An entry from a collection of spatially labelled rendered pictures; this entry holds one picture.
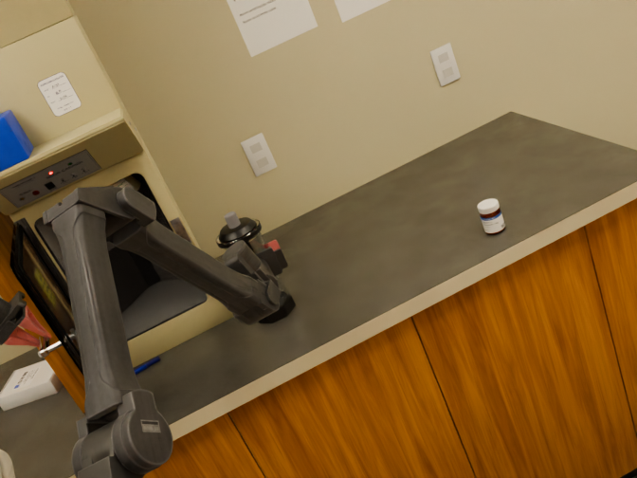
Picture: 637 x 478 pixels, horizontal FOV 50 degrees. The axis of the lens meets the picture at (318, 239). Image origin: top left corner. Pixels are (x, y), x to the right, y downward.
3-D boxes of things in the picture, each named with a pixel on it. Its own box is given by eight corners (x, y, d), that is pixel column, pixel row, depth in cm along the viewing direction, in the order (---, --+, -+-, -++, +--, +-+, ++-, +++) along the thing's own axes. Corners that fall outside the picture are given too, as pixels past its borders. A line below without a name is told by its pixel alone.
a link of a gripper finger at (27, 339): (36, 347, 139) (-6, 323, 135) (59, 320, 139) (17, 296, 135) (37, 362, 133) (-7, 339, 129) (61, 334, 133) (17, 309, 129)
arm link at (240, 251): (243, 326, 137) (278, 307, 134) (206, 286, 132) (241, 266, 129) (252, 291, 147) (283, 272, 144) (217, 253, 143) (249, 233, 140)
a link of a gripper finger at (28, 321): (35, 349, 139) (-8, 326, 135) (57, 321, 139) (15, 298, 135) (35, 364, 133) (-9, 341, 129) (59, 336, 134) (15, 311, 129)
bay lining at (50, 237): (111, 304, 187) (41, 192, 172) (198, 261, 189) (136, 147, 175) (111, 347, 164) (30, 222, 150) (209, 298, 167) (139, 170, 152)
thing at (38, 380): (22, 381, 185) (13, 370, 183) (73, 363, 182) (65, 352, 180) (3, 412, 174) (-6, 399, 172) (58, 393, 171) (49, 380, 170)
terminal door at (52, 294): (109, 362, 164) (17, 220, 147) (124, 429, 137) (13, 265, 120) (106, 363, 164) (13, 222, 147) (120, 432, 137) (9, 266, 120)
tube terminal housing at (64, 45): (114, 331, 190) (-52, 70, 158) (220, 278, 193) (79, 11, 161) (114, 377, 167) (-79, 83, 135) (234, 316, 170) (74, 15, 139)
